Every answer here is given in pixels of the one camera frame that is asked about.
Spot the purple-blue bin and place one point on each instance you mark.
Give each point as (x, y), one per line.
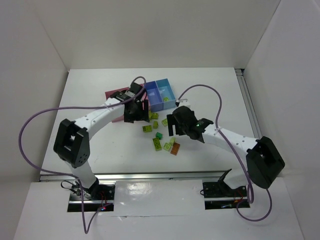
(155, 101)

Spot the large pink bin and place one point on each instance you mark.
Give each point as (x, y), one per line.
(110, 97)

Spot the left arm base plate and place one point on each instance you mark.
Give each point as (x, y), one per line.
(103, 199)

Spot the pale green long lego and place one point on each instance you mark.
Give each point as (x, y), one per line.
(157, 144)

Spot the yellow-green small lego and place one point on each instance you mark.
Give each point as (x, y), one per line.
(155, 116)

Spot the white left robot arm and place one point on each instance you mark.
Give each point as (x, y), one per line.
(72, 142)

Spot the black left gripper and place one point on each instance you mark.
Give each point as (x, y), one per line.
(139, 115)

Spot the aluminium front rail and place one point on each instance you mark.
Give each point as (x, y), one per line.
(160, 175)

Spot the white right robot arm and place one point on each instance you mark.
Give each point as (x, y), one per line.
(260, 161)

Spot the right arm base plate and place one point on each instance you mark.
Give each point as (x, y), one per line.
(219, 196)

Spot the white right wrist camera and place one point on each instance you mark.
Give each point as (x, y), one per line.
(183, 103)

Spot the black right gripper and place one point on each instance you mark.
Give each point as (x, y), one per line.
(173, 124)

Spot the orange lego plate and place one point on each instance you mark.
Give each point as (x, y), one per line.
(175, 148)

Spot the pale green square lego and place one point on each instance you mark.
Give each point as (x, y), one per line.
(167, 146)

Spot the pale green small lego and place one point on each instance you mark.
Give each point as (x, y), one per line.
(172, 140)

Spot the aluminium side rail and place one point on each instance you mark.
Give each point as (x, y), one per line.
(248, 103)

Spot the dark green lego brick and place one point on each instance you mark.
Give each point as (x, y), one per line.
(159, 135)

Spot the light blue bin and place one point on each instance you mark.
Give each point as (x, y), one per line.
(166, 91)

